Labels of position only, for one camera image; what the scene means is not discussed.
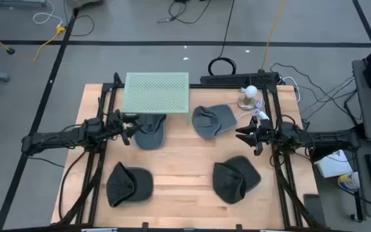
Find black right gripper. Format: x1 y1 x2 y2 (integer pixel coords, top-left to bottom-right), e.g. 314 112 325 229
235 115 275 157

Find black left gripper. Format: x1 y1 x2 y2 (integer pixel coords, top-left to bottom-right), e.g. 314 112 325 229
106 108 144 146

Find blue-grey cap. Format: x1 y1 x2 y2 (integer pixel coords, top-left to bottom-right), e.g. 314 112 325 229
133 113 167 151

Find light grey cap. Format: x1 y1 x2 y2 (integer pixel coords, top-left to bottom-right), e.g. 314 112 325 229
191 104 238 140

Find dark charcoal cap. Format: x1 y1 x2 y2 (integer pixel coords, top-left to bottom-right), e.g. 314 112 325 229
212 155 262 205
106 161 155 208

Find green perforated metal shelf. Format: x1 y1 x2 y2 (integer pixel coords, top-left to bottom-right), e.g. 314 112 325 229
121 72 191 126

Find white bulb brass lamp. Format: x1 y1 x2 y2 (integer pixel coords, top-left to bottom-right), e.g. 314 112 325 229
238 84 258 111

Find black desk bar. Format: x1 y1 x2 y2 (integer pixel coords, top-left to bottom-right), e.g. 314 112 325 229
309 141 341 162

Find white box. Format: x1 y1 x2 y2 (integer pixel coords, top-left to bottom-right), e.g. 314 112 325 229
313 149 354 179

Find black flat pad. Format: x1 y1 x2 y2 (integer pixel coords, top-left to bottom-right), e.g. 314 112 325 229
303 193 327 227

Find white wipes tub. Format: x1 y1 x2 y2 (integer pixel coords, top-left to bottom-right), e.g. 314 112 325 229
337 171 361 193

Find white lamp cable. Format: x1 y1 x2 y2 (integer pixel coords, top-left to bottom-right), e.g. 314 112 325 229
227 92 270 120

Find black coiled cable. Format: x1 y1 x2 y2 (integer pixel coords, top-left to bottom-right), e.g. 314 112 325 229
207 0 238 77

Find yellow hanging cable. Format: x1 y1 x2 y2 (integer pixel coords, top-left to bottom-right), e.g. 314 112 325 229
261 0 287 71

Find black floor cable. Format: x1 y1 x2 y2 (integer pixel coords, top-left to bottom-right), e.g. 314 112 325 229
157 0 213 25

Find yellow cable with plug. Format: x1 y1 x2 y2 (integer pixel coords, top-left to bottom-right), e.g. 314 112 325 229
32 25 67 63

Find white floor cable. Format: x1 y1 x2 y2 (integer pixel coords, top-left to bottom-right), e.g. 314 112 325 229
32 0 64 28

